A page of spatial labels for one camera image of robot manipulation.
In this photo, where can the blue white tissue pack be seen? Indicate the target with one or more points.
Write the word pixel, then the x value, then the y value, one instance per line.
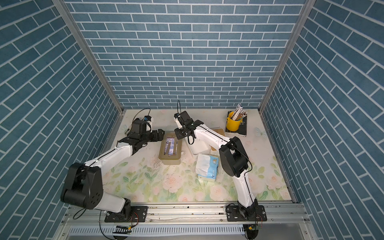
pixel 207 167

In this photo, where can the black book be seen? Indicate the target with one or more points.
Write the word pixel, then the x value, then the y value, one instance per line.
pixel 242 130

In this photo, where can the white tissue box base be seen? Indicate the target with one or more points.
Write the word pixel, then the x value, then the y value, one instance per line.
pixel 197 146

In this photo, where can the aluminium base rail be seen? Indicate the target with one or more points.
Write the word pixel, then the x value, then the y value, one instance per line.
pixel 192 221

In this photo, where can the floral table mat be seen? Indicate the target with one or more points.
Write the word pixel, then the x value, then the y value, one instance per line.
pixel 143 177

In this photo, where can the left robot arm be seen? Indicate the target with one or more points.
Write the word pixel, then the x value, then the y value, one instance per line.
pixel 83 186

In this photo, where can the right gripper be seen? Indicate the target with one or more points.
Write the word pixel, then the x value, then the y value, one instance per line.
pixel 178 133

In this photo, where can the purple tissue paper pack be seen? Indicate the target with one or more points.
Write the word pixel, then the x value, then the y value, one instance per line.
pixel 171 146

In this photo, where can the white box wooden lid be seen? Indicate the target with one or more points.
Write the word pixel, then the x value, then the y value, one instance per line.
pixel 219 131

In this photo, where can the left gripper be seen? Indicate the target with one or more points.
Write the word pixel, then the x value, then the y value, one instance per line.
pixel 155 137

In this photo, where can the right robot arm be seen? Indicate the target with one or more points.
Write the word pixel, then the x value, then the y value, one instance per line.
pixel 234 159

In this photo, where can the beige tissue box base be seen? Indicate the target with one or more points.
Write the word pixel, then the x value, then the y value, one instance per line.
pixel 170 156

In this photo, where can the yellow pen cup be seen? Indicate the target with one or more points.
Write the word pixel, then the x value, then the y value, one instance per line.
pixel 232 125

